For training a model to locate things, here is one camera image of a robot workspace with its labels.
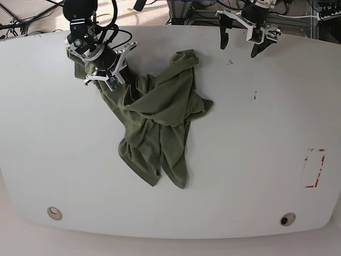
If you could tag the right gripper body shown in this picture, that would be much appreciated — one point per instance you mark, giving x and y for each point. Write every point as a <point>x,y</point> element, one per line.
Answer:
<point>87,43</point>

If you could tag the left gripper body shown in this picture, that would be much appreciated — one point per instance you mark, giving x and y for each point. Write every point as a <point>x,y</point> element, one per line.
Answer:
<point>257,25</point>

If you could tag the olive green T-shirt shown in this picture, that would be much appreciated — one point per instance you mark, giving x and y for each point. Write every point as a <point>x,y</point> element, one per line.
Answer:
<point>156,112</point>

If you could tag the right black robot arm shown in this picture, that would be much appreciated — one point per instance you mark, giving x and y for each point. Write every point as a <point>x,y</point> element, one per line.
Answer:
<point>85,12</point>

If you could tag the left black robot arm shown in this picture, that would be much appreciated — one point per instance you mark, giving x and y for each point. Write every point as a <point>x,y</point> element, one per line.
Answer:
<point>251,16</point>

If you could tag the white power strip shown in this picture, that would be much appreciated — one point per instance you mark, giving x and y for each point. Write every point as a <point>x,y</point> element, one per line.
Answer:
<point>328,10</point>

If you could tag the red tape rectangle marking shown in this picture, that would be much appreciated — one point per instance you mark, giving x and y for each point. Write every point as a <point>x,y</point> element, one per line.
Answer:
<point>312,167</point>

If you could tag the left table grommet hole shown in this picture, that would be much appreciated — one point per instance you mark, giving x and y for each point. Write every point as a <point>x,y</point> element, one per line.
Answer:
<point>54,213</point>

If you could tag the table grommet hole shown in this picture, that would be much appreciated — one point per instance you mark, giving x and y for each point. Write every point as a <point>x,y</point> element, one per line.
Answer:
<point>54,213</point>
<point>287,219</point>

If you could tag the right table grommet hole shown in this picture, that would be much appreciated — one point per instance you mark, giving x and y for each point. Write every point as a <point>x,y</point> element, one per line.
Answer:
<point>287,219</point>

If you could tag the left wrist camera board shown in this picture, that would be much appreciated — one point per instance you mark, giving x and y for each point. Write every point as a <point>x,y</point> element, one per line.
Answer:
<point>258,39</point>

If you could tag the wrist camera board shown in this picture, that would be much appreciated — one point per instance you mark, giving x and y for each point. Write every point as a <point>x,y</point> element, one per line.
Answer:
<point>113,83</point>
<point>258,39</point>

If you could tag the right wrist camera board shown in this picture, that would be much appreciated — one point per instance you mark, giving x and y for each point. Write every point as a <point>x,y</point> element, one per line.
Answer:
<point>113,83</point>

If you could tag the aluminium frame base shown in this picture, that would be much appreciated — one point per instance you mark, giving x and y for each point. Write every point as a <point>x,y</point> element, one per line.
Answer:
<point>179,12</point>

